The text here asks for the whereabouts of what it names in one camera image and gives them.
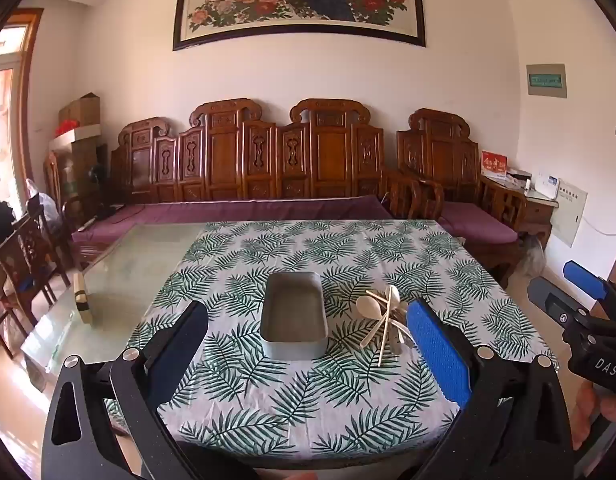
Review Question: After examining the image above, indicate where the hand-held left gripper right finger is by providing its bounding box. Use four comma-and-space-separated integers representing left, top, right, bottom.
406, 298, 575, 480

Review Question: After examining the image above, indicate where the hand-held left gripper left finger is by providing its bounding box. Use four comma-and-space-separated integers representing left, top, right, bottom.
42, 300, 261, 480

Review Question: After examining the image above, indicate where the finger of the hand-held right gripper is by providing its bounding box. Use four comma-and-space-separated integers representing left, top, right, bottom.
563, 260, 614, 306
527, 276, 589, 333

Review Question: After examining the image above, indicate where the grey metal tray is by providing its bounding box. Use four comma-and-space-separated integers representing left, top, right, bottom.
260, 272, 329, 361

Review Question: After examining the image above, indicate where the person's right hand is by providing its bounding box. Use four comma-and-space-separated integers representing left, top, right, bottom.
570, 381, 616, 451

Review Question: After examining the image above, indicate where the grey plastic bag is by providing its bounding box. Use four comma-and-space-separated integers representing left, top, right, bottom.
518, 235, 548, 278

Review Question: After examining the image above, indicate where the wooden side table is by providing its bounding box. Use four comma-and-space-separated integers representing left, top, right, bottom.
480, 172, 559, 261

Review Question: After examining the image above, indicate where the purple armchair cushion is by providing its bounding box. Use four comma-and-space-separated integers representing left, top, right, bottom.
440, 202, 519, 244

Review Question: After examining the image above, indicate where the green leaf print tablecloth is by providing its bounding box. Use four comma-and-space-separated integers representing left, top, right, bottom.
105, 219, 559, 471

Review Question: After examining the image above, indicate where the red gift box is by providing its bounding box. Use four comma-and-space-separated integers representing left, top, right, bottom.
481, 150, 510, 184

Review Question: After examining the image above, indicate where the purple sofa cushion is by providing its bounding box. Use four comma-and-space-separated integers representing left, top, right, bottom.
70, 195, 393, 247

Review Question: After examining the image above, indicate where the carved wooden armchair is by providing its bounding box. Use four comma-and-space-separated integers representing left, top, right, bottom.
395, 108, 529, 288

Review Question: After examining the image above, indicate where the wooden dining chair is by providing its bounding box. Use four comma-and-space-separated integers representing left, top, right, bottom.
15, 199, 72, 306
0, 232, 43, 358
44, 151, 88, 241

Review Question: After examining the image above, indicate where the carved wooden sofa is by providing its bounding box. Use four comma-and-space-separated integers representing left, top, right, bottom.
70, 98, 396, 271

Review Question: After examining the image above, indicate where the clear plastic bag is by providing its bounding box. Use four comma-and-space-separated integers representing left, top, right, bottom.
26, 178, 63, 233

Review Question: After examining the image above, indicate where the dark cloth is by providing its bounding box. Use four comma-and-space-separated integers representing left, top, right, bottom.
0, 192, 17, 256

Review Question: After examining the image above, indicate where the white flat box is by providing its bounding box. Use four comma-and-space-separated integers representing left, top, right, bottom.
54, 120, 102, 151

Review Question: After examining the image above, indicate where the brown cardboard box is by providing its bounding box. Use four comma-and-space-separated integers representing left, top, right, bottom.
58, 92, 101, 128

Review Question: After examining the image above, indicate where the wooden framed window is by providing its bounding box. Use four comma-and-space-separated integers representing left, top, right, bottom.
0, 7, 44, 201

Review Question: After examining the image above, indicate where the framed floral painting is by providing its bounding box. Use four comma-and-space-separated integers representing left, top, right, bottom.
173, 0, 427, 52

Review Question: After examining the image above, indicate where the white wall cable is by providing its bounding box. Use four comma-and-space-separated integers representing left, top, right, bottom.
583, 219, 616, 237

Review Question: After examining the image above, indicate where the white wall electrical panel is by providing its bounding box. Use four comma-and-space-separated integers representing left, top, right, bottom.
545, 177, 588, 248

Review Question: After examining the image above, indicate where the green labelled wall box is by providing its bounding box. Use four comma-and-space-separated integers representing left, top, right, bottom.
526, 63, 567, 99

